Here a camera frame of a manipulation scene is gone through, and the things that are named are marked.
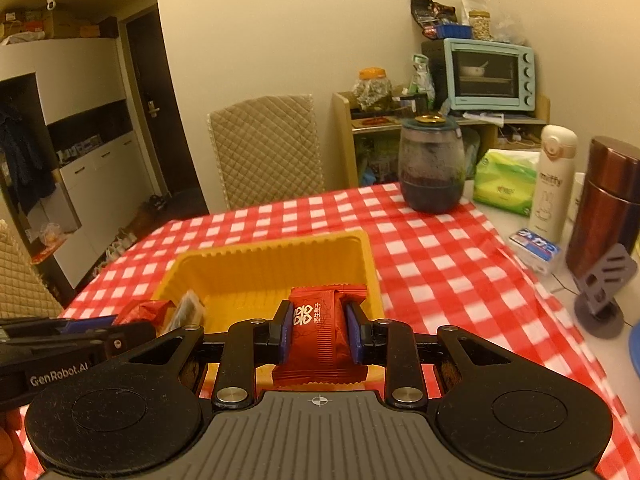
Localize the brown wooden grinder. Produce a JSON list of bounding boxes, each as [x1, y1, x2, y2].
[[565, 136, 640, 278]]

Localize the cardboard boxes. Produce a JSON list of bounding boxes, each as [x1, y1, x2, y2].
[[0, 7, 118, 43]]

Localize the yellow plastic tray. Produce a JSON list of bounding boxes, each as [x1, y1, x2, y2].
[[150, 230, 386, 396]]

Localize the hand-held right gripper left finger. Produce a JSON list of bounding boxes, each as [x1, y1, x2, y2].
[[112, 301, 294, 409]]

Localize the green plastic bag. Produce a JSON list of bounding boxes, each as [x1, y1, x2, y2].
[[410, 53, 436, 111]]

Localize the blue round object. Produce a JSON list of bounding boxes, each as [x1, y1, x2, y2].
[[627, 322, 640, 378]]

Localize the light blue toaster oven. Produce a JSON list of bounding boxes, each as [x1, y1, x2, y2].
[[442, 37, 536, 112]]

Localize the blue and white box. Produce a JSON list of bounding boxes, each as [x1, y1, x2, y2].
[[507, 227, 561, 275]]

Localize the dark hanging jacket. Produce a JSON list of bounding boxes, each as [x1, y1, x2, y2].
[[0, 102, 56, 211]]

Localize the large red snack packet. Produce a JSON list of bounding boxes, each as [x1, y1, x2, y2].
[[272, 284, 368, 388]]

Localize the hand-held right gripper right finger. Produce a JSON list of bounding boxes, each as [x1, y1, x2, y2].
[[344, 301, 506, 409]]

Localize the green tissue pack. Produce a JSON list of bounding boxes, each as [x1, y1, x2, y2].
[[472, 149, 543, 217]]

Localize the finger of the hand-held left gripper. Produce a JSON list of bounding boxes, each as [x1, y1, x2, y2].
[[0, 316, 117, 337], [0, 322, 157, 362]]

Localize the row of shoes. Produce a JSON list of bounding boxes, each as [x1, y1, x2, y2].
[[92, 192, 171, 276]]

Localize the jar of nuts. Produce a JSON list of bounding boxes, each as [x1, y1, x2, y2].
[[467, 10, 493, 41]]

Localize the grey phone stand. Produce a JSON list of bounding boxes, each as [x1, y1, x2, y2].
[[574, 243, 638, 338]]

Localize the dark glass jar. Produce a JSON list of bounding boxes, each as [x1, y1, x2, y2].
[[398, 114, 467, 213]]

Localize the white thermos bottle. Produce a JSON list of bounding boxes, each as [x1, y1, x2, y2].
[[530, 124, 578, 231]]

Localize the white cabinet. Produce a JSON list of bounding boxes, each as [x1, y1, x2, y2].
[[0, 37, 166, 291]]

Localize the beige quilted chair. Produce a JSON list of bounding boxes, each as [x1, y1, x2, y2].
[[207, 94, 326, 211], [0, 220, 66, 320]]

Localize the crinkled red snack packet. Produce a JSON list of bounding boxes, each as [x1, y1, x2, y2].
[[112, 299, 173, 333]]

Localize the dark door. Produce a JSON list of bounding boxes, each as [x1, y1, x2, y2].
[[124, 7, 210, 216]]

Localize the red checkered tablecloth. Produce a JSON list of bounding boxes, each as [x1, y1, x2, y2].
[[15, 182, 640, 480]]

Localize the grey snack packet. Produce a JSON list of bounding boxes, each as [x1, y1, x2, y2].
[[167, 290, 206, 333]]

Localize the dark snack bag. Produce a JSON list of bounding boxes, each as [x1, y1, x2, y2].
[[410, 0, 458, 38]]

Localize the wooden shelf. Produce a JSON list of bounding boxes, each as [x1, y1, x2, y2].
[[332, 91, 551, 188]]

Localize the orange lid plastic jar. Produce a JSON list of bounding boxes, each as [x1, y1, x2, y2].
[[352, 67, 392, 111]]

